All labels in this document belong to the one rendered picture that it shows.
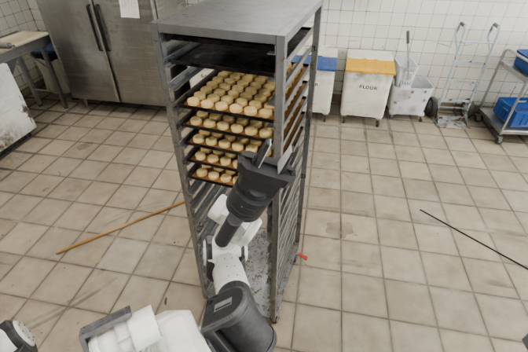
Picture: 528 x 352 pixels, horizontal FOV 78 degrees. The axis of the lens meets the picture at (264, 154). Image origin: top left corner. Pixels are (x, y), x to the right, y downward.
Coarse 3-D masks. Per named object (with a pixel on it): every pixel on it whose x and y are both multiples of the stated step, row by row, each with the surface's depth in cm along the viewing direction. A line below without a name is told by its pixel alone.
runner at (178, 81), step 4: (188, 68) 134; (192, 68) 138; (196, 68) 141; (200, 68) 141; (184, 72) 132; (188, 72) 135; (192, 72) 138; (196, 72) 138; (176, 76) 128; (180, 76) 130; (184, 76) 133; (188, 76) 134; (192, 76) 134; (172, 80) 125; (176, 80) 128; (180, 80) 131; (184, 80) 131; (188, 80) 131; (168, 84) 123; (172, 84) 126; (176, 84) 128; (180, 84) 128; (172, 88) 125; (176, 88) 125
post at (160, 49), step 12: (156, 24) 111; (156, 36) 113; (156, 48) 116; (168, 72) 122; (168, 96) 127; (168, 108) 130; (180, 132) 139; (180, 156) 144; (180, 168) 148; (192, 228) 171; (192, 240) 178; (204, 276) 197; (204, 288) 203
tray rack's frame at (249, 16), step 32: (224, 0) 141; (256, 0) 141; (288, 0) 141; (320, 0) 141; (192, 32) 108; (224, 32) 105; (256, 32) 102; (288, 32) 102; (320, 32) 157; (256, 256) 233; (288, 256) 233; (256, 288) 213
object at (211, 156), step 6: (300, 114) 182; (294, 126) 171; (294, 132) 167; (288, 138) 162; (198, 150) 154; (204, 150) 151; (210, 150) 152; (192, 156) 150; (198, 156) 146; (204, 156) 147; (210, 156) 146; (216, 156) 146; (222, 156) 146; (228, 156) 146; (234, 156) 149; (204, 162) 146; (210, 162) 146; (216, 162) 146; (222, 162) 143; (228, 162) 143; (234, 162) 143; (234, 168) 143
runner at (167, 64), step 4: (188, 44) 131; (192, 44) 134; (196, 44) 137; (184, 48) 129; (188, 48) 132; (192, 48) 135; (176, 52) 124; (180, 52) 127; (184, 52) 129; (168, 56) 120; (172, 56) 122; (176, 56) 125; (180, 56) 127; (164, 60) 118; (168, 60) 121; (164, 64) 119; (168, 64) 120; (172, 64) 120
